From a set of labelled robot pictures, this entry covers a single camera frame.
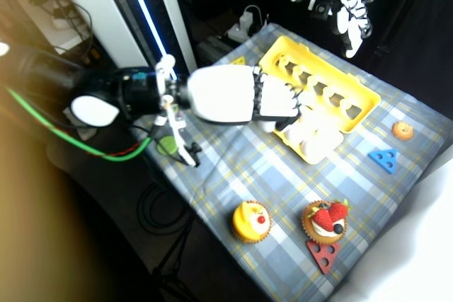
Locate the blue triangle block with holes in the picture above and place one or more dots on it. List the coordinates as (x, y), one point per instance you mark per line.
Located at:
(384, 160)

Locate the yellow triangle block with holes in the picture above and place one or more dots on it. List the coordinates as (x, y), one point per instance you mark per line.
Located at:
(240, 61)

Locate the yellow egg carton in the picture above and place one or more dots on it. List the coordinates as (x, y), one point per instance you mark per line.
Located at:
(354, 86)

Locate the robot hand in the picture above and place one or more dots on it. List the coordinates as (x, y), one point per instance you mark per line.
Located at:
(219, 95)
(354, 12)

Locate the orange toy cookie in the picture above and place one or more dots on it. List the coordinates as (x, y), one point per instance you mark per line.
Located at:
(402, 130)

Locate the strawberry toy cupcake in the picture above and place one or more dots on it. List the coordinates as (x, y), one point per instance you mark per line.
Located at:
(325, 222)

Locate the white power strip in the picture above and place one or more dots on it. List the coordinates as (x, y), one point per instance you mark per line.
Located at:
(244, 22)

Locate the white column with blue strip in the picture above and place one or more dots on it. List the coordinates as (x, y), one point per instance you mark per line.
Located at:
(99, 15)

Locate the yellow toy cupcake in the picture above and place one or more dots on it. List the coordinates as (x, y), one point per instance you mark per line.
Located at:
(249, 224)

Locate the blue yellow plaid cloth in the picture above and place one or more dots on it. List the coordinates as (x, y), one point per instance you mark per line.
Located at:
(283, 181)

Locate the red triangle block with holes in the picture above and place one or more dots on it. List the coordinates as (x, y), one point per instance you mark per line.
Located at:
(323, 256)

